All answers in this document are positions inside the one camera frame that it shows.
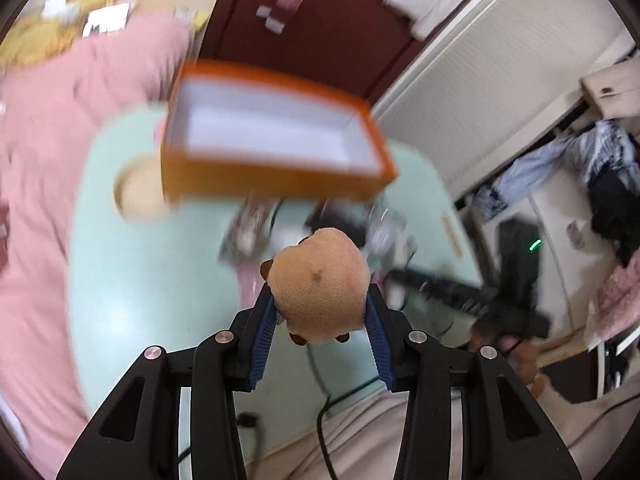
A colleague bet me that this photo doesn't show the blue white striped clothes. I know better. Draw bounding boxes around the blue white striped clothes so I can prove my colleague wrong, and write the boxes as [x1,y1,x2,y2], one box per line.
[472,122,640,218]

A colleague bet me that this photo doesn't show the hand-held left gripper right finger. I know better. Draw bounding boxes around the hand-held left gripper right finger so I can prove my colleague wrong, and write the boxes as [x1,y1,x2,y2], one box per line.
[365,282,583,480]

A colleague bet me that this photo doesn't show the dark red door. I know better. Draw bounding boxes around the dark red door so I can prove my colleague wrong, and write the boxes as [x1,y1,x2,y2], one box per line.
[197,0,451,106]

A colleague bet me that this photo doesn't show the orange cardboard box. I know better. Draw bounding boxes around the orange cardboard box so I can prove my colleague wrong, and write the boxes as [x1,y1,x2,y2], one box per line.
[160,59,399,207]

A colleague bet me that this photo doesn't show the black object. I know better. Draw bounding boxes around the black object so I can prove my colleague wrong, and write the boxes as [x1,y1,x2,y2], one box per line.
[305,200,371,251]

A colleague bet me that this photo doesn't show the clear plastic wrap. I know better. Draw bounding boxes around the clear plastic wrap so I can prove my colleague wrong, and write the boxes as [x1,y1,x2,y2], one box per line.
[362,205,417,276]

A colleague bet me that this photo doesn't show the green cartoon desktop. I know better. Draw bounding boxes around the green cartoon desktop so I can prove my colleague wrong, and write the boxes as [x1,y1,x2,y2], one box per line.
[67,107,486,480]

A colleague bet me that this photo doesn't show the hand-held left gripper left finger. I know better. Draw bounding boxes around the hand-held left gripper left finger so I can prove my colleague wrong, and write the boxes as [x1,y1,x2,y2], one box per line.
[56,284,278,480]

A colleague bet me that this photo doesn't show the pink bed blanket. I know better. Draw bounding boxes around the pink bed blanket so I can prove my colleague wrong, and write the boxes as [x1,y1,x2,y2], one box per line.
[0,12,201,476]

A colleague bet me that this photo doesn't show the white tissue box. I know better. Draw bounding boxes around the white tissue box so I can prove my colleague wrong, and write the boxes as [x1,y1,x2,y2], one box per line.
[42,0,81,22]

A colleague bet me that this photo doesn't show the person's right hand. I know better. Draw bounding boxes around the person's right hand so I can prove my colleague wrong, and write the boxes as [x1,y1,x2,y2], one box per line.
[467,330,548,396]

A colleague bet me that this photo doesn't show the black clothes pile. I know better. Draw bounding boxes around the black clothes pile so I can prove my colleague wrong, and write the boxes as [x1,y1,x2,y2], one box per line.
[587,160,640,266]

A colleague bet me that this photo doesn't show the beige cloth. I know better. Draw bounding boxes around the beige cloth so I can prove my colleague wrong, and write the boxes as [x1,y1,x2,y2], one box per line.
[240,385,640,480]

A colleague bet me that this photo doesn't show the white slatted radiator cover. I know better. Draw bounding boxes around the white slatted radiator cover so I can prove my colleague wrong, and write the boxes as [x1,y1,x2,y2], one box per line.
[372,0,633,201]

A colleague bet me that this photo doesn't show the shiny printed packet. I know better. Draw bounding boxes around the shiny printed packet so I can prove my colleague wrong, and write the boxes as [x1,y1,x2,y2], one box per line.
[82,2,136,38]

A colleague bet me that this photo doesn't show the yellow packet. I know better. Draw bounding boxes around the yellow packet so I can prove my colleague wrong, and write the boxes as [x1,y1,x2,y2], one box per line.
[172,7,211,28]

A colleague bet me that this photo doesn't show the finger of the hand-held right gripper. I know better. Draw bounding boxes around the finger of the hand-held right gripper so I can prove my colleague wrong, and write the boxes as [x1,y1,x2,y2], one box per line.
[387,267,483,297]
[400,285,496,318]

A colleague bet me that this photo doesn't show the pink towel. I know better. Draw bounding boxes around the pink towel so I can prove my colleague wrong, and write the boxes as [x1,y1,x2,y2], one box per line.
[592,265,640,351]

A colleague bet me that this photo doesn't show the black cable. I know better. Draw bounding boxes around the black cable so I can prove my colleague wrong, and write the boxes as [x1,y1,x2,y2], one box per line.
[317,345,381,480]

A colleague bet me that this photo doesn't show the brown plush toy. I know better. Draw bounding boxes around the brown plush toy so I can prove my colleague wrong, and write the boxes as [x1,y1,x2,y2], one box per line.
[260,227,372,347]

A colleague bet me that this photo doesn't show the pink plastic object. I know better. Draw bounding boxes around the pink plastic object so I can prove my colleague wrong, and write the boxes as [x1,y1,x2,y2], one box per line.
[237,260,267,307]

